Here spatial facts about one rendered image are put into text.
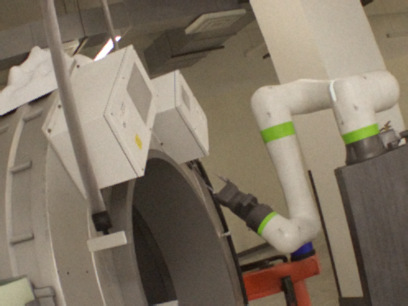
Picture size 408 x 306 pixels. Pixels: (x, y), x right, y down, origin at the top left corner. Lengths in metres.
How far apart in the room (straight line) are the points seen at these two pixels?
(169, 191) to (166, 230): 0.18
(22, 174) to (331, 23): 3.92
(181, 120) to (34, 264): 0.91
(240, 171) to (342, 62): 7.31
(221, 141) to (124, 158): 10.59
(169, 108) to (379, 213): 0.76
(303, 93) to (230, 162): 9.84
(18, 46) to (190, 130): 5.05
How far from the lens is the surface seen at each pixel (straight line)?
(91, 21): 7.22
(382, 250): 1.74
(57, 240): 1.30
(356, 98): 1.77
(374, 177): 1.71
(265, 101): 2.08
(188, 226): 2.21
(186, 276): 2.28
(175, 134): 2.08
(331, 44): 4.95
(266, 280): 2.92
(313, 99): 2.13
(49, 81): 1.62
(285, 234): 1.98
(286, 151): 2.08
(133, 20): 7.36
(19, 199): 1.38
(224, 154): 11.94
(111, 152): 1.38
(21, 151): 1.46
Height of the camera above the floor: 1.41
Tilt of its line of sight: 3 degrees up
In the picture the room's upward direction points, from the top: 17 degrees counter-clockwise
